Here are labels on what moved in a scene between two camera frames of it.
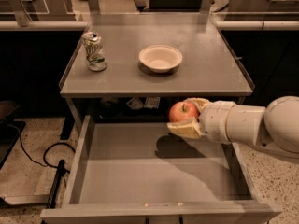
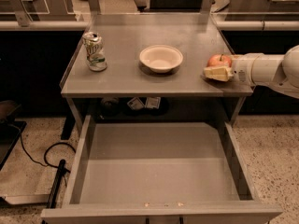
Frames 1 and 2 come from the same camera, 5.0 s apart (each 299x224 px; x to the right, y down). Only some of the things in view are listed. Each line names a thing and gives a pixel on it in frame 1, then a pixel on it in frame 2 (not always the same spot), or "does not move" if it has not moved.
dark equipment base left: x=10 y=129 does not move
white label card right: x=152 y=102 does not move
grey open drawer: x=148 y=174 does not move
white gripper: x=215 y=121 -> x=242 y=69
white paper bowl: x=161 y=58 does not move
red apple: x=183 y=109 -> x=219 y=61
